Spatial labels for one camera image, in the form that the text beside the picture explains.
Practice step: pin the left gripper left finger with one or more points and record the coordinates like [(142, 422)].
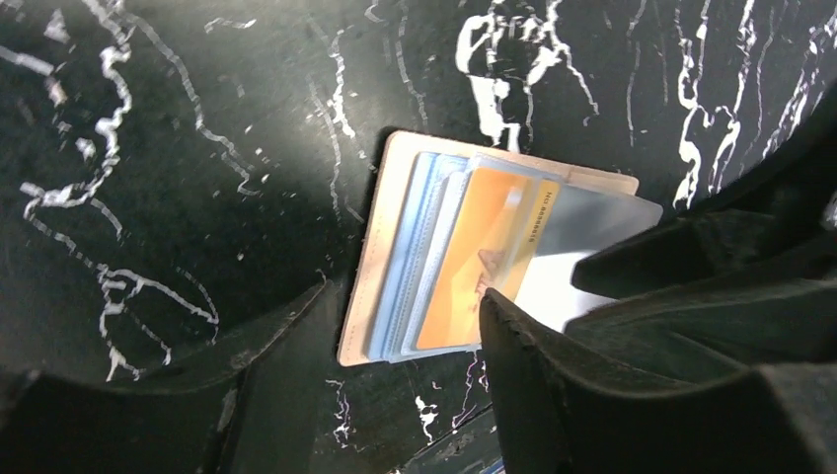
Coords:
[(199, 416)]

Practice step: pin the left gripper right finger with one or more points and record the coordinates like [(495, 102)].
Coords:
[(561, 407)]

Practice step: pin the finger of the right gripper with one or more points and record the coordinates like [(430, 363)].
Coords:
[(777, 217), (697, 333)]

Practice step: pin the silver card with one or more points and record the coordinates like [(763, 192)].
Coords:
[(583, 222)]

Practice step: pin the gold card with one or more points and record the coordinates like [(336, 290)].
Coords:
[(495, 236)]

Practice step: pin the beige leather card holder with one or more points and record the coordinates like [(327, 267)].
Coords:
[(399, 153)]

